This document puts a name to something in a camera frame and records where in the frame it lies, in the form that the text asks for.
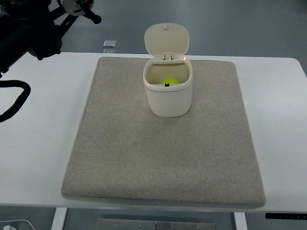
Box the yellow tennis ball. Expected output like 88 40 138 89
161 77 180 87

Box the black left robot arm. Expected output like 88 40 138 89
0 0 102 73

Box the grey fabric mat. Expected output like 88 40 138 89
61 57 266 208

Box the beige lidded plastic bin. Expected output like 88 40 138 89
143 23 193 117

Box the small floor socket plate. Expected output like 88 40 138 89
103 40 117 48

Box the white table leg right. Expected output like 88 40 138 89
234 212 248 230

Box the white table leg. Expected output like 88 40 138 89
51 207 68 230
234 212 248 230

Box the white table leg left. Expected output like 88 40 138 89
51 207 68 230

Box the black desk control panel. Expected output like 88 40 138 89
265 213 307 220

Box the white device on floor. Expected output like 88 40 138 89
0 219 35 230

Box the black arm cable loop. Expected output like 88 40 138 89
0 80 31 123

